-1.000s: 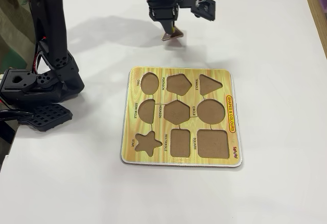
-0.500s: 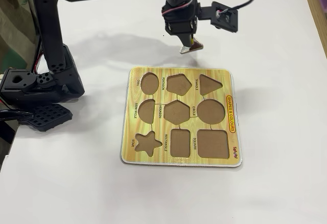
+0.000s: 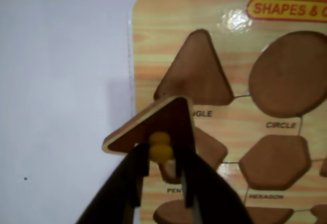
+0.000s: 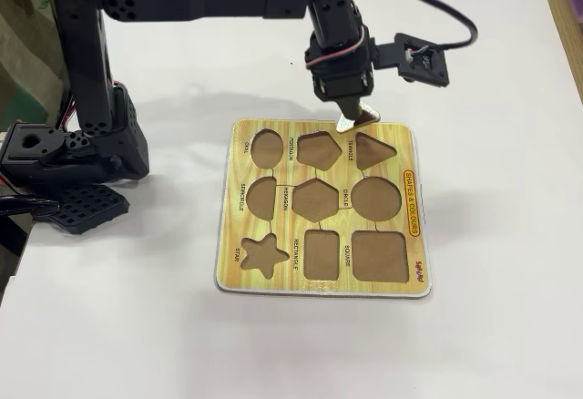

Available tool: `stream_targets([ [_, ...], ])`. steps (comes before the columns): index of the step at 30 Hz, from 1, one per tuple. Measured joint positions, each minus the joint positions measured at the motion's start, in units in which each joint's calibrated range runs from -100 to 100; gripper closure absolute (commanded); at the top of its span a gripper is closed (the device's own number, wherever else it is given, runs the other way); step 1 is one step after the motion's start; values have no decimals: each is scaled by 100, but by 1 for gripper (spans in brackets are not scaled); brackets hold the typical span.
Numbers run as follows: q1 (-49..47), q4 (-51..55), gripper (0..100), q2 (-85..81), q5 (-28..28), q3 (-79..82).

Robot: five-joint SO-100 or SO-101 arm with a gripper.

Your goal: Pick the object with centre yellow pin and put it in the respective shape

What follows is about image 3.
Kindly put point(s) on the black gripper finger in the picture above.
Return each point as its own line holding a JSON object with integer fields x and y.
{"x": 120, "y": 190}
{"x": 212, "y": 198}

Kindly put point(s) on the brown triangle piece yellow pin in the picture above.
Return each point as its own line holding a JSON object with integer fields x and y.
{"x": 168, "y": 119}

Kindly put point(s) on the wooden shapes puzzle board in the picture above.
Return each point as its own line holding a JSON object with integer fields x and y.
{"x": 255, "y": 42}

